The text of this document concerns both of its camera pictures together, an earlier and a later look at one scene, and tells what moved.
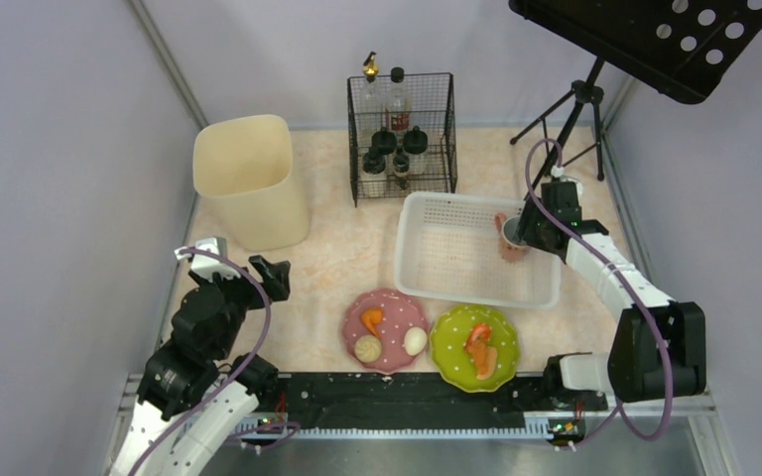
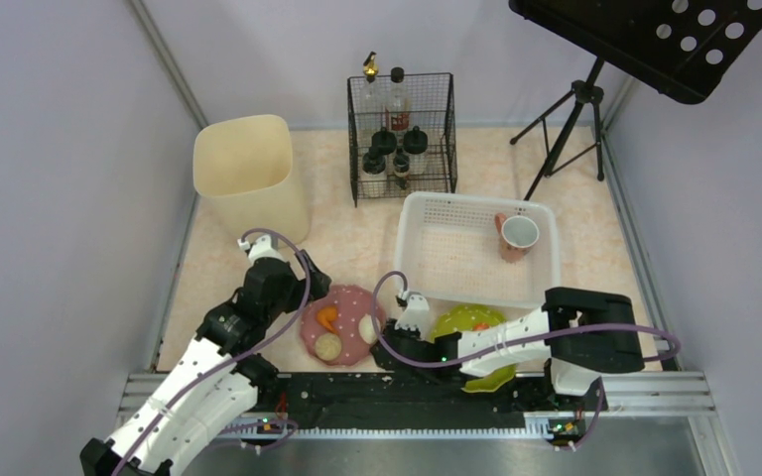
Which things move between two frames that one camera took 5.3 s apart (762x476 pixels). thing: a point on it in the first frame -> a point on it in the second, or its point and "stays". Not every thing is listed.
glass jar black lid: x=384 y=142 stays
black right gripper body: x=533 y=230 -> x=389 y=351
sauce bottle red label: x=398 y=107 stays
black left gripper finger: x=275 y=277 -> x=319 y=283
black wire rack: x=402 y=135 stays
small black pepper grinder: x=401 y=165 stays
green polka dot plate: x=450 y=358 stays
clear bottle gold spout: x=371 y=104 stays
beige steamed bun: x=367 y=348 -> x=327 y=346
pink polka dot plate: x=400 y=313 -> x=330 y=325
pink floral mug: x=511 y=251 stays
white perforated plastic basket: x=447 y=250 stays
